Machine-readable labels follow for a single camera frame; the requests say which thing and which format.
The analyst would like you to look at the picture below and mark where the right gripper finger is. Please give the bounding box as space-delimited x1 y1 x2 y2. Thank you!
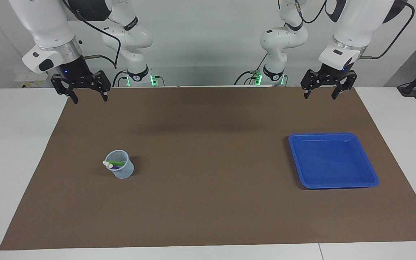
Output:
51 74 79 104
91 70 112 102

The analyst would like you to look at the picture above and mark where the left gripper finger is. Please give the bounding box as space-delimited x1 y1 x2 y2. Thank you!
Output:
331 71 358 100
300 70 320 100

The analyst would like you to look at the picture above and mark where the blue plastic tray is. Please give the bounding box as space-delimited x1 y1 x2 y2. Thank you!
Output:
289 133 379 189

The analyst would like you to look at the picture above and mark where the translucent plastic cup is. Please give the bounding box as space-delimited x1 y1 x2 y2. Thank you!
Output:
104 149 135 179

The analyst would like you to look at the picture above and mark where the brown table mat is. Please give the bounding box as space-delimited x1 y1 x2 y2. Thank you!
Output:
0 86 416 251

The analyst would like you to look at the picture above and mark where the black base cable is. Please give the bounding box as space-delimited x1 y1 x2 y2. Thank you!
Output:
234 53 268 86
112 70 129 87

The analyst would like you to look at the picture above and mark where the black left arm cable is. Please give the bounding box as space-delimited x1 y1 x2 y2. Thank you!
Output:
279 0 415 59

